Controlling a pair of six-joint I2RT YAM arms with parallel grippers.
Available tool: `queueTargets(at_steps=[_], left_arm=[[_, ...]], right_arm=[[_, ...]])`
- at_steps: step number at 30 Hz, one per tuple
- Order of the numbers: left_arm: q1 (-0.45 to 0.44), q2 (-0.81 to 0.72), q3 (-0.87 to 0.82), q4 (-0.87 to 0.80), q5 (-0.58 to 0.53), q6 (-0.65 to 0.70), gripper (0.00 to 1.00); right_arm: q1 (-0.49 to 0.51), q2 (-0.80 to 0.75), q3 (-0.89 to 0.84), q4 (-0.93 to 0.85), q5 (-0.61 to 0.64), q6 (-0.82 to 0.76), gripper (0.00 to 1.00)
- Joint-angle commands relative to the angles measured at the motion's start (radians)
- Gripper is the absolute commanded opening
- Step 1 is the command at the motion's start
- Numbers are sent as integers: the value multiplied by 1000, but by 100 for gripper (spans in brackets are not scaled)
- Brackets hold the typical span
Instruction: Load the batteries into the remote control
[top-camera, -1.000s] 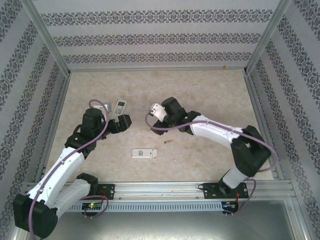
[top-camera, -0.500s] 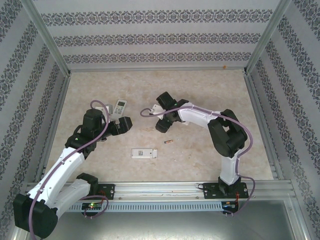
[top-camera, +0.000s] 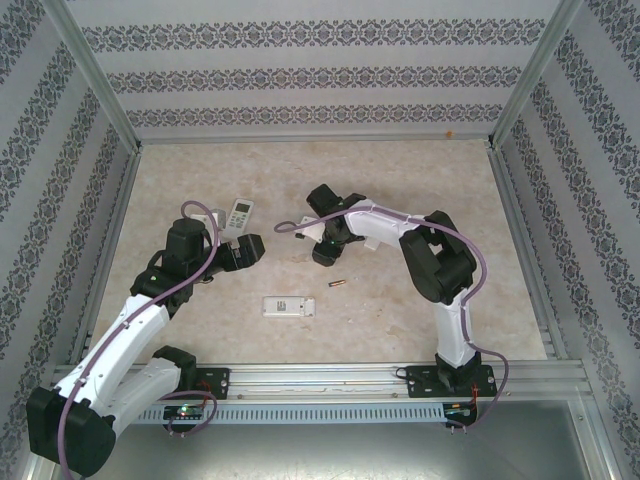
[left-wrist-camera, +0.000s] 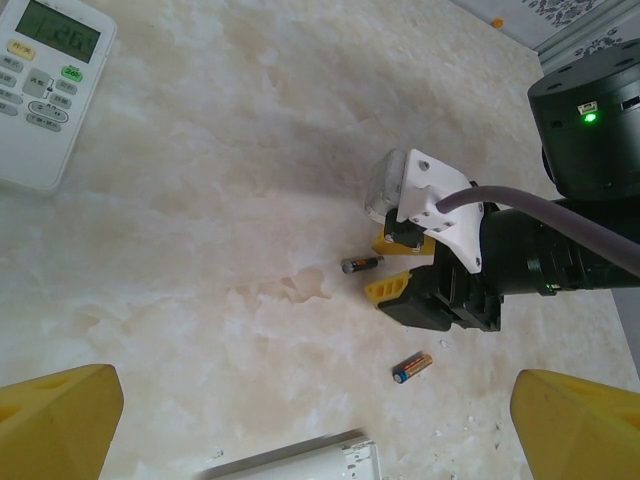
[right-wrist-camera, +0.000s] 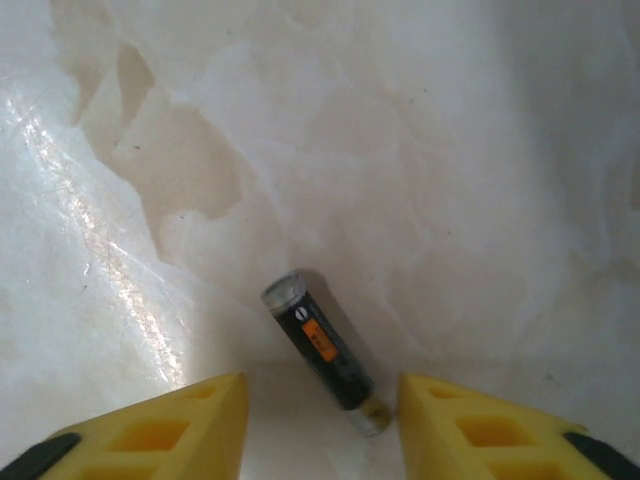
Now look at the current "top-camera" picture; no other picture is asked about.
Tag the grey metal panel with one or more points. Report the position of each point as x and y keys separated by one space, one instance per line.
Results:
x=320 y=455

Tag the aluminium mounting rail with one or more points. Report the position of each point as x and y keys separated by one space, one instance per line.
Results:
x=320 y=382

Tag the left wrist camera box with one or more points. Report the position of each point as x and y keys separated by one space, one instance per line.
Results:
x=212 y=220

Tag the aluminium frame bar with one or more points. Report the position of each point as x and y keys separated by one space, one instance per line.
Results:
x=595 y=440

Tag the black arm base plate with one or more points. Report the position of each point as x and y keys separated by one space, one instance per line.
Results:
x=420 y=382
x=215 y=382

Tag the small circuit board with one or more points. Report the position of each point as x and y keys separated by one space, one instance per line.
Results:
x=185 y=412
x=457 y=411

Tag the white battery cover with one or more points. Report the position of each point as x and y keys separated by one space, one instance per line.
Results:
x=375 y=244

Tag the aluminium side rail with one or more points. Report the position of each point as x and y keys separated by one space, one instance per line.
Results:
x=517 y=215
x=118 y=215

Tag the white air conditioner remote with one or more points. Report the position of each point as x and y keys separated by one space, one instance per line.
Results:
x=287 y=306
x=242 y=212

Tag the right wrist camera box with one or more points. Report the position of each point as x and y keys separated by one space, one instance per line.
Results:
x=311 y=229

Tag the aluminium frame post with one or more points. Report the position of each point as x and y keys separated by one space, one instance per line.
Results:
x=102 y=80
x=534 y=75

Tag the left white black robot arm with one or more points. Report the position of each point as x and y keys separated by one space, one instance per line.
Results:
x=125 y=340

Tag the black orange AAA battery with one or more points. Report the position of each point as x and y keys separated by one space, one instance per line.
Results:
x=336 y=283

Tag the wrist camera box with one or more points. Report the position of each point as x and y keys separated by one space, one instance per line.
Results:
x=212 y=220
x=311 y=229

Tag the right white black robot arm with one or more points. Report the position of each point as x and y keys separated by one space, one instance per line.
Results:
x=452 y=335

